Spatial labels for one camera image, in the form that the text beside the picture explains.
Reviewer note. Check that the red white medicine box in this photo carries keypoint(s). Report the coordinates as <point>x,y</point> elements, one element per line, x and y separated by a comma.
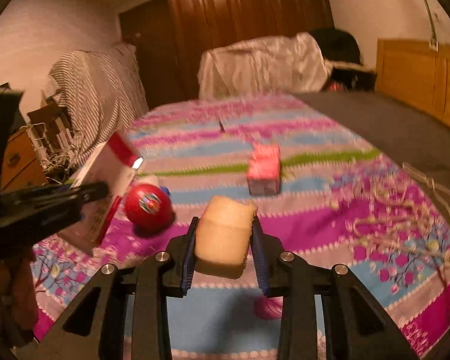
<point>104,178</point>

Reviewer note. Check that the wooden drawer chest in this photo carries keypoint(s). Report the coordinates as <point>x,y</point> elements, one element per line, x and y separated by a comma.
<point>21,168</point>

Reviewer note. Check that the white blue bottle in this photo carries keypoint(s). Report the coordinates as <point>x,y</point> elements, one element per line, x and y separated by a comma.
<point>153,180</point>

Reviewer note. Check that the red round ball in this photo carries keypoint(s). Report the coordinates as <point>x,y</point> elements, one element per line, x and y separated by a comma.
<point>149,209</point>

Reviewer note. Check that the dark grey bed sheet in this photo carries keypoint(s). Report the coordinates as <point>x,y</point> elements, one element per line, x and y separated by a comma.
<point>403,133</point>

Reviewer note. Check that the dark wooden wardrobe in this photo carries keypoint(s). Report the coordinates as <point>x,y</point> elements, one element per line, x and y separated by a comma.
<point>171,35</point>

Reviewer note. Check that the yellow foam sponge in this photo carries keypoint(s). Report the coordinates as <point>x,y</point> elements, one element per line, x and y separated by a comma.
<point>222,237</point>

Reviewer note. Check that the pink small box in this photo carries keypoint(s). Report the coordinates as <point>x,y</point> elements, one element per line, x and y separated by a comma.
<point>264,169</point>

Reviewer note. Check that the wooden headboard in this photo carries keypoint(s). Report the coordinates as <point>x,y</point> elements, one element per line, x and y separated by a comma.
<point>412,72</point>

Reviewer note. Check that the silver satin pillow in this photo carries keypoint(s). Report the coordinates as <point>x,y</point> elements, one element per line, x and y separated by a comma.
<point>274,64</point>

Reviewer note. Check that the striped grey cloth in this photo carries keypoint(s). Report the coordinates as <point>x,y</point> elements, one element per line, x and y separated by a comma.
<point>102,92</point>

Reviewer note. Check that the black clothing pile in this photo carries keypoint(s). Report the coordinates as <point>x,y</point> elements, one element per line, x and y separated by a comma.
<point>341,51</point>

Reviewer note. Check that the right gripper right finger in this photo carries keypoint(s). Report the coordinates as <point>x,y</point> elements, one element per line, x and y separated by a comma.
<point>356,325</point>

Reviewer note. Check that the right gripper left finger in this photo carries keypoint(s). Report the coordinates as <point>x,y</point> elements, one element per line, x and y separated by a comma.
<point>92,326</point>

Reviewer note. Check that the colourful striped bed blanket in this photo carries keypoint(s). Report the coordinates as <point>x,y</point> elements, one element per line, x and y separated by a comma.
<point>341,201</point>

